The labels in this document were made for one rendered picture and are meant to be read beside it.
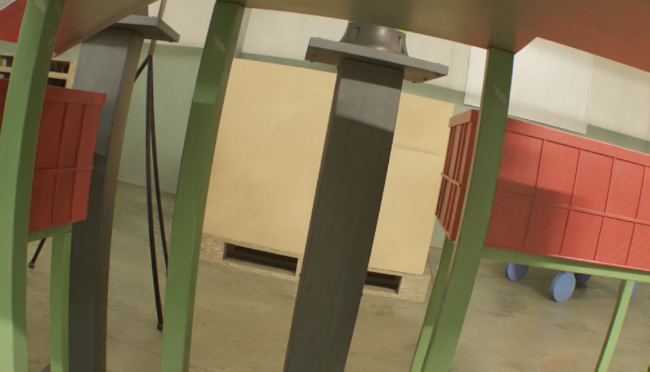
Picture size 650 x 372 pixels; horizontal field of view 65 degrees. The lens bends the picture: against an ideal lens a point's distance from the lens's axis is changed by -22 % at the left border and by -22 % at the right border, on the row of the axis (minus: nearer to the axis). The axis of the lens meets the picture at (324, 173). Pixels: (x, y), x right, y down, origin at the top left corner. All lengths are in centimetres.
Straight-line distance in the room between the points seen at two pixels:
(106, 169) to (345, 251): 50
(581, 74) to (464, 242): 463
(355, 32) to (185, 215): 52
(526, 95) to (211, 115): 451
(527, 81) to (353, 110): 416
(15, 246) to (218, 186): 254
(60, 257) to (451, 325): 65
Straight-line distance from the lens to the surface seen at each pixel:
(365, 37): 121
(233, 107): 318
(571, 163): 108
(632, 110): 564
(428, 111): 351
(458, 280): 88
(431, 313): 142
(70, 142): 97
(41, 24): 70
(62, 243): 105
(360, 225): 121
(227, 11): 91
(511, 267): 425
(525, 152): 105
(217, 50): 90
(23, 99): 70
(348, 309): 125
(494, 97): 87
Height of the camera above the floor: 76
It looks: 4 degrees down
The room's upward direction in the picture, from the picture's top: 10 degrees clockwise
